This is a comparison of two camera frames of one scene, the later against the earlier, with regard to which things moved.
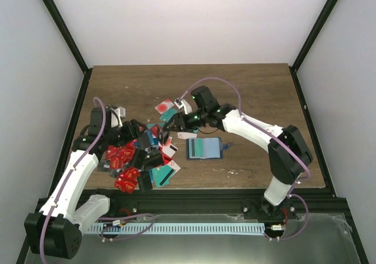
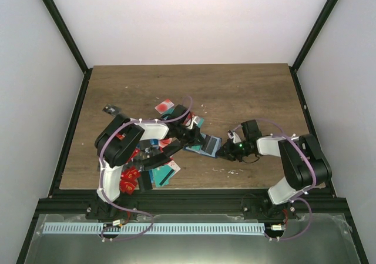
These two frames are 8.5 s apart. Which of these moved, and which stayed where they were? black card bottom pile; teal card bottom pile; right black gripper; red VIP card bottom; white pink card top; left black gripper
Moved: right black gripper; left black gripper
Stayed: black card bottom pile; red VIP card bottom; teal card bottom pile; white pink card top
